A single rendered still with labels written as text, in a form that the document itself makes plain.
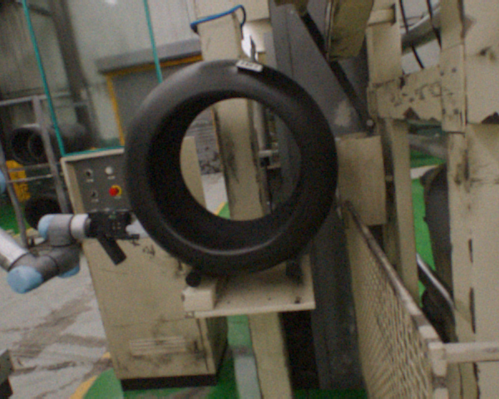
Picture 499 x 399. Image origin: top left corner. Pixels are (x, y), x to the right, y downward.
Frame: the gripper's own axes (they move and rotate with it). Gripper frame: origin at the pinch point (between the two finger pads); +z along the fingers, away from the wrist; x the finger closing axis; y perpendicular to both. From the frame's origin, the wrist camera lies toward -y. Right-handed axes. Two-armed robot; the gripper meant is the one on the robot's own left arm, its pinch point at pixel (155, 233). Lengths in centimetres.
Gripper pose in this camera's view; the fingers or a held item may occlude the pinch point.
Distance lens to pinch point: 116.5
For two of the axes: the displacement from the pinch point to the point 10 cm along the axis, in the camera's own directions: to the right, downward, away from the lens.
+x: 1.2, -2.2, 9.7
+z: 9.9, -0.1, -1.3
